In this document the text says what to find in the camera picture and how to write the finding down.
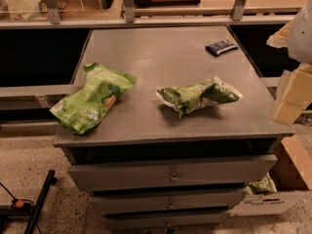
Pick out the green bag in box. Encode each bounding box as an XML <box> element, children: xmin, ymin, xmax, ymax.
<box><xmin>247</xmin><ymin>174</ymin><xmax>277</xmax><ymax>195</ymax></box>

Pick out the green rice chip bag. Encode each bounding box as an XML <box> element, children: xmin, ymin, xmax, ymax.
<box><xmin>50</xmin><ymin>62</ymin><xmax>137</xmax><ymax>135</ymax></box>

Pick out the black metal stand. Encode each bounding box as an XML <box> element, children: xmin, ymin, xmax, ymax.
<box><xmin>0</xmin><ymin>170</ymin><xmax>58</xmax><ymax>234</ymax></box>

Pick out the brown cardboard box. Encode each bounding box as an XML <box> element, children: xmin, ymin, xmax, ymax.
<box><xmin>270</xmin><ymin>136</ymin><xmax>312</xmax><ymax>191</ymax></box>

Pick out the grey drawer cabinet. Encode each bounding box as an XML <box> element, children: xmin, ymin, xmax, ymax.
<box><xmin>55</xmin><ymin>26</ymin><xmax>292</xmax><ymax>230</ymax></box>

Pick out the crumpled green snack bag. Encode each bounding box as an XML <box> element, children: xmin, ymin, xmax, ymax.
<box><xmin>156</xmin><ymin>76</ymin><xmax>243</xmax><ymax>118</ymax></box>

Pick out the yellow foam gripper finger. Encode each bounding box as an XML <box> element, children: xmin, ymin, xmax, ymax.
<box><xmin>272</xmin><ymin>63</ymin><xmax>312</xmax><ymax>125</ymax></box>

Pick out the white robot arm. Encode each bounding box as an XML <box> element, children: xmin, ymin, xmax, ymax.
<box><xmin>266</xmin><ymin>0</ymin><xmax>312</xmax><ymax>125</ymax></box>

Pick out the white cardboard box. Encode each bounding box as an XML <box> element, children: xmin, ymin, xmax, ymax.
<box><xmin>230</xmin><ymin>191</ymin><xmax>310</xmax><ymax>216</ymax></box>

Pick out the metal shelf rack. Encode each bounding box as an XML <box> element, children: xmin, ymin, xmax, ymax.
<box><xmin>1</xmin><ymin>0</ymin><xmax>308</xmax><ymax>29</ymax></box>

